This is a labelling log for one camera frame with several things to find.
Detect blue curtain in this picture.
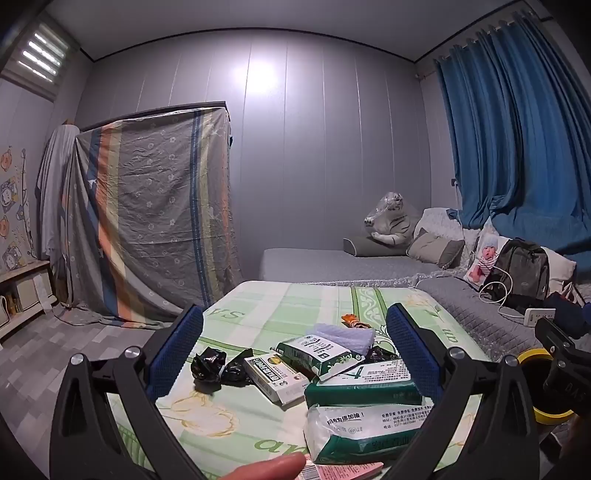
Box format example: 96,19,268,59
434,18,591,254

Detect green floral bed sheet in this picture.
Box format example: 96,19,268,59
106,280,490,480

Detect dark green tissue packet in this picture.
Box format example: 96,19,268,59
304,357,437,409

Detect white floral quilt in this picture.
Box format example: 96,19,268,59
413,208,490,259

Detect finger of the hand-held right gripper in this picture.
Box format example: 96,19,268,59
534,318,578,358

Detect grey hanging cloth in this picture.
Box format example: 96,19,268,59
37,124,79,278

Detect grey backpack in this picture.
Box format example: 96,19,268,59
485,239,551,303

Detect crumpled black plastic bag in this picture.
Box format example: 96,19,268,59
190,349,228,393
221,348,259,384

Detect low wooden cabinet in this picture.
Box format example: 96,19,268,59
0,261,58,340

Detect grey brown cushion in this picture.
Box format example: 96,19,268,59
406,228,466,270

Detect baby print pillow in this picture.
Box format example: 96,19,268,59
465,230,511,284

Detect white green tissue packet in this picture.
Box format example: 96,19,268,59
302,402,437,466

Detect plastic wrapped plush tiger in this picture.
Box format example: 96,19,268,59
364,191,423,247

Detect white green medicine box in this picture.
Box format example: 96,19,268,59
243,351,311,408

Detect white power strip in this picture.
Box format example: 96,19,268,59
523,308,556,328

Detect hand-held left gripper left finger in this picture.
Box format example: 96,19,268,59
50,304,206,480

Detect grey lace trimmed quilt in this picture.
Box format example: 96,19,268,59
323,272,555,365

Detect green white milk carton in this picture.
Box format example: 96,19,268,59
276,335,368,383

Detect dark blue cloth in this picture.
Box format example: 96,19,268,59
545,293,588,340

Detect grey pillow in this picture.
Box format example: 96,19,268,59
342,235,419,258

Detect white window blind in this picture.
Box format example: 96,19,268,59
2,21,70,100

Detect person's left hand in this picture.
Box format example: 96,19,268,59
217,452,306,480

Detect white cable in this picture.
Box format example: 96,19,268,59
445,208,525,319

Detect black wrapper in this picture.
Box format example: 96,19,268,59
365,345,400,363

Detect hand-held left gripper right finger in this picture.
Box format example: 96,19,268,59
385,302,541,480

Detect striped sheet over wardrobe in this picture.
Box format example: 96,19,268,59
60,102,243,329

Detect grey bed mattress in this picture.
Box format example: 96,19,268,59
259,248,467,283

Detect cartoon printed wall cloth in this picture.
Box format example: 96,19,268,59
0,145,35,273

